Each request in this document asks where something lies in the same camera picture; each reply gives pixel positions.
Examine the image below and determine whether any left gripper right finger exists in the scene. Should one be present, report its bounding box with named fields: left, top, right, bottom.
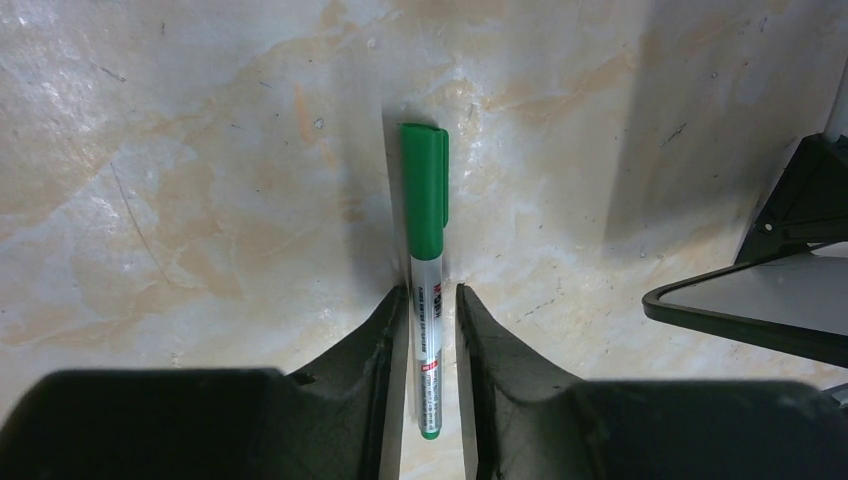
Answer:
left=455, top=285, right=847, bottom=479

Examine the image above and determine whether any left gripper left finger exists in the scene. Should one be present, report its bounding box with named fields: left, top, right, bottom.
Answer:
left=1, top=286, right=409, bottom=479

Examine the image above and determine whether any green white marker pen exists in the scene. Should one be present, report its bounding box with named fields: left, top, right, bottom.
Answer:
left=398, top=122, right=452, bottom=441

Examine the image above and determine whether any white whiteboard black frame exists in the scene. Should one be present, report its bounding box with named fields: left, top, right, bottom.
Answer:
left=642, top=134, right=847, bottom=367

